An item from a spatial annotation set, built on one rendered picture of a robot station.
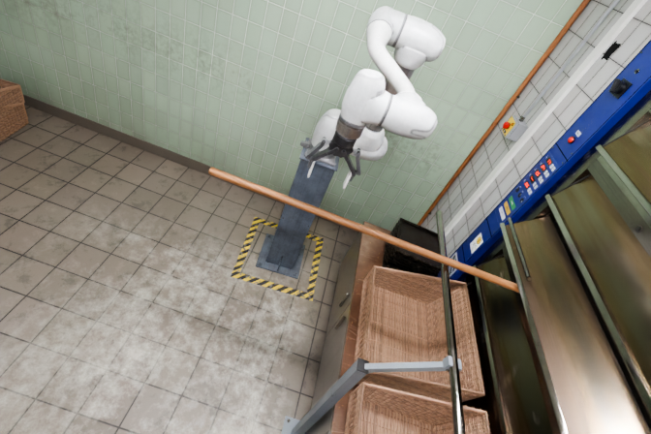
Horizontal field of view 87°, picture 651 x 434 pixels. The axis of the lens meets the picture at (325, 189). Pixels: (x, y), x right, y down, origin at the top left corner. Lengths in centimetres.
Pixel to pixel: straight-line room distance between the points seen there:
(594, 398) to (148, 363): 193
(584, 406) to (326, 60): 200
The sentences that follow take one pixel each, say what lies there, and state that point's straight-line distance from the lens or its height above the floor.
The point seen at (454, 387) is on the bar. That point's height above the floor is 117.
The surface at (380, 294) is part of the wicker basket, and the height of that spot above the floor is 59.
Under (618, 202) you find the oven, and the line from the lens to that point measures 150.
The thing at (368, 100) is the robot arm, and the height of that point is 170.
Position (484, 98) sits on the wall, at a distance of 241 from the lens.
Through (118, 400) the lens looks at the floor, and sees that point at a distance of 221.
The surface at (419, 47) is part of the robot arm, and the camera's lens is 153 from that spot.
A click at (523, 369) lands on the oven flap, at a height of 104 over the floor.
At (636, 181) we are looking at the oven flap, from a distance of 147.
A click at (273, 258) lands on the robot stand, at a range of 254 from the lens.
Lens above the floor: 210
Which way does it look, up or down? 39 degrees down
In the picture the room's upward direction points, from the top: 24 degrees clockwise
